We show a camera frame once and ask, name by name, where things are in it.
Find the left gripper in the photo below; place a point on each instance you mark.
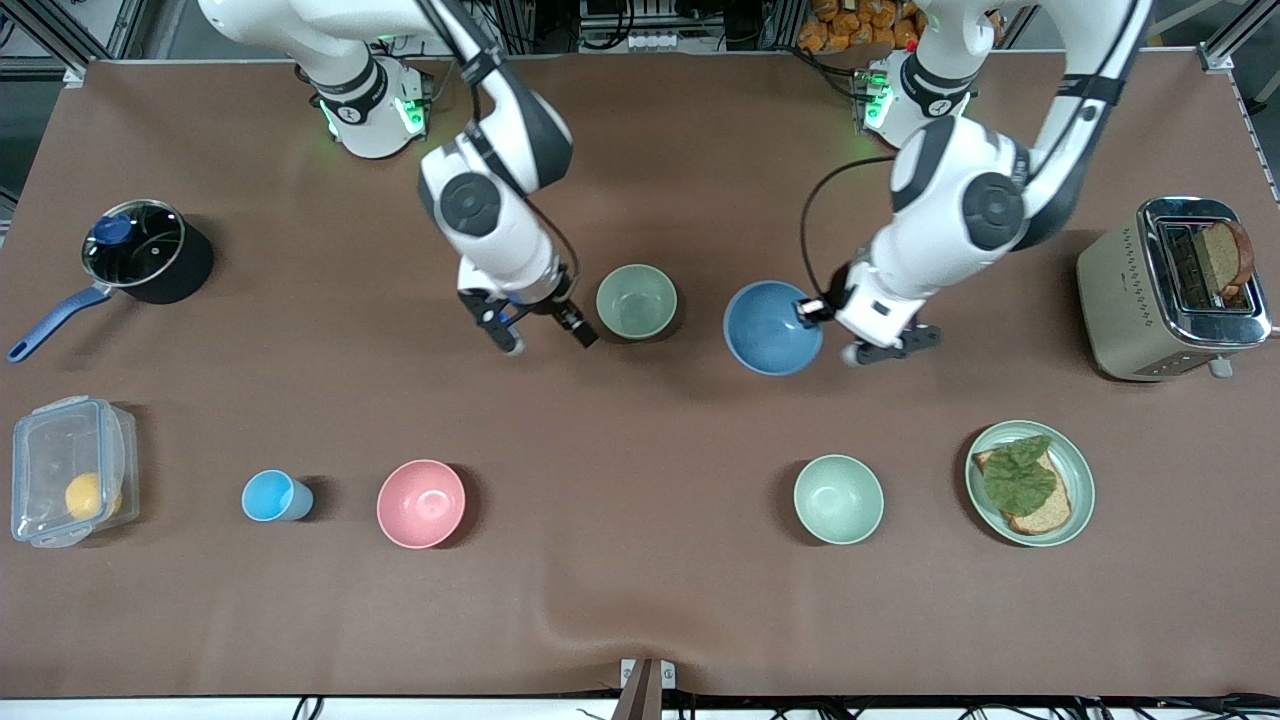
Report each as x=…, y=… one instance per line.
x=833, y=295

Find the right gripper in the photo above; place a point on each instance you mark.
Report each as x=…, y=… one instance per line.
x=556, y=303

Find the blue bowl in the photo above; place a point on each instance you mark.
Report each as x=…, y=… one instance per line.
x=770, y=330

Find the pale green bowl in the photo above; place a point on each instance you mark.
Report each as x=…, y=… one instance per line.
x=636, y=302
x=838, y=500

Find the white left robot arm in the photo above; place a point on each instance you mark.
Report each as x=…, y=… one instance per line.
x=960, y=190

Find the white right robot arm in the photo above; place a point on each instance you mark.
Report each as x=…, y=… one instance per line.
x=500, y=150

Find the pink bowl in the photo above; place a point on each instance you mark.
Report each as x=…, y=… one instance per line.
x=421, y=504

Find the green lettuce leaf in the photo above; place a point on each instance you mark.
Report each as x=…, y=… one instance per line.
x=1020, y=475

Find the orange snack bags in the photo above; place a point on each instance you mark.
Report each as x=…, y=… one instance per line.
x=850, y=25

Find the beige metal toaster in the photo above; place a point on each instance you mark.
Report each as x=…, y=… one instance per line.
x=1110, y=300

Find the brown bread slice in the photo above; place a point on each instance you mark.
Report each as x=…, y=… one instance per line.
x=1045, y=515

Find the pale green plate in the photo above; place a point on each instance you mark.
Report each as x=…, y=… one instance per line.
x=1080, y=480

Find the light blue cup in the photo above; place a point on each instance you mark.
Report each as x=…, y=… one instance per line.
x=268, y=496

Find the toast slice in toaster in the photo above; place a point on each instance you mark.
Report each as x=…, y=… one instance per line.
x=1225, y=255

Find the glass lid blue knob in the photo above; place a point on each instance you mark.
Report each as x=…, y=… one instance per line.
x=130, y=245

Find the yellow lemon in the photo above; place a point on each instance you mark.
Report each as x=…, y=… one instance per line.
x=88, y=496

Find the clear plastic lidded container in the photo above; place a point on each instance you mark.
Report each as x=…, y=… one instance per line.
x=45, y=450

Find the metal bracket at table edge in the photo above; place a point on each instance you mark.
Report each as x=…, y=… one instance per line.
x=645, y=690

